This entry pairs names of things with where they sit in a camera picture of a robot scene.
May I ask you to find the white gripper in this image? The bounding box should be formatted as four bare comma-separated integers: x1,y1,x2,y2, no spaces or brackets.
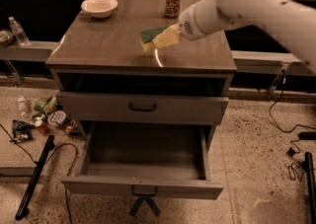
152,0,227,49

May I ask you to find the green and yellow sponge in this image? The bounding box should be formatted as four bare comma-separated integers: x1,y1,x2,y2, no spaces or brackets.
140,26,167,51

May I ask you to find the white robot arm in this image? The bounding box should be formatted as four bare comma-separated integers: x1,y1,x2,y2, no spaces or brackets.
153,0,316,73

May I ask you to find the grey drawer cabinet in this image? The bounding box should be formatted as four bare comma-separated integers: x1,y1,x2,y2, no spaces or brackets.
45,0,238,201

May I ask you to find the open grey lower drawer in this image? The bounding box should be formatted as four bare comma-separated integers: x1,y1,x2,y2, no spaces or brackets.
62,122,223,199

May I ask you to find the patterned drink can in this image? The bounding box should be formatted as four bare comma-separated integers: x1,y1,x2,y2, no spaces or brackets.
165,0,181,18

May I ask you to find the white bowl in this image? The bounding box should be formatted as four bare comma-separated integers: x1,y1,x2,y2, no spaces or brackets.
81,0,119,19

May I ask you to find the white checkered cup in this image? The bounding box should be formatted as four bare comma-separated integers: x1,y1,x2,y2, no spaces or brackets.
47,111,66,126

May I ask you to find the green snack bag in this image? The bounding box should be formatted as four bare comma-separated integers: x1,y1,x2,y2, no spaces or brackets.
34,96,59,115

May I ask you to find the clear plastic water bottle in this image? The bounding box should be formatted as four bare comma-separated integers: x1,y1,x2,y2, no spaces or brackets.
9,17,31,45

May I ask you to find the red soda can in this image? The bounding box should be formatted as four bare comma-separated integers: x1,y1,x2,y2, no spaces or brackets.
35,120,49,135

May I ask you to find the small plastic bottle on floor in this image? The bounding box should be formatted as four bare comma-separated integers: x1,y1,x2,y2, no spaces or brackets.
17,96,29,115

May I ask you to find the bowl on left ledge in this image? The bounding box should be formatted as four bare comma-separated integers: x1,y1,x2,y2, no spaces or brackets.
0,30,15,47

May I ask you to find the black stand leg left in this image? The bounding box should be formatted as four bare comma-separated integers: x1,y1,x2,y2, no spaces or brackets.
15,135,54,221

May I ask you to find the black stand leg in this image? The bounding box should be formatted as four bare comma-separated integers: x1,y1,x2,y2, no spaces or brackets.
303,152,316,224
15,135,54,221

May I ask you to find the dark blue chip bag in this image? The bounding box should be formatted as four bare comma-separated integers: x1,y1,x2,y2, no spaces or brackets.
12,120,33,142

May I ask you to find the black stand leg right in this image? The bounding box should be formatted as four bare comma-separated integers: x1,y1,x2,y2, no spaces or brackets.
303,152,316,224

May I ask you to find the black cable left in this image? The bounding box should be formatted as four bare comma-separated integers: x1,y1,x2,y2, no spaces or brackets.
0,123,80,224

